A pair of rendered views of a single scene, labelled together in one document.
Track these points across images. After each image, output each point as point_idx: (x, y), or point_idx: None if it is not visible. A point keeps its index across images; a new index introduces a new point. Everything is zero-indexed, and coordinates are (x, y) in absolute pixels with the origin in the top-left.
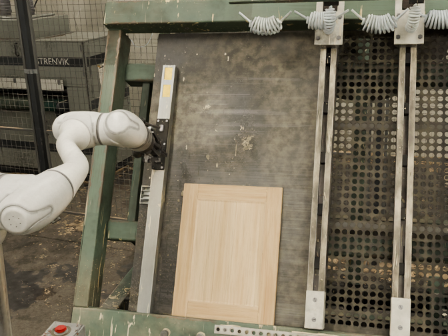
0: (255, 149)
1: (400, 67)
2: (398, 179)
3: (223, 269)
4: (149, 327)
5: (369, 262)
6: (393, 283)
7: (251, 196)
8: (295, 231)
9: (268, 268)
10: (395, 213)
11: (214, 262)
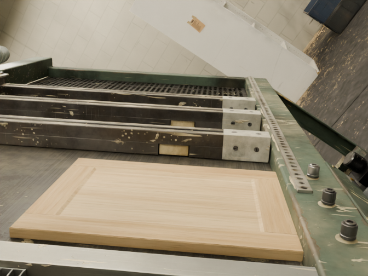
0: (0, 176)
1: None
2: (104, 104)
3: (198, 199)
4: (350, 260)
5: None
6: (209, 111)
7: (79, 174)
8: (142, 161)
9: (194, 170)
10: (138, 107)
11: (185, 206)
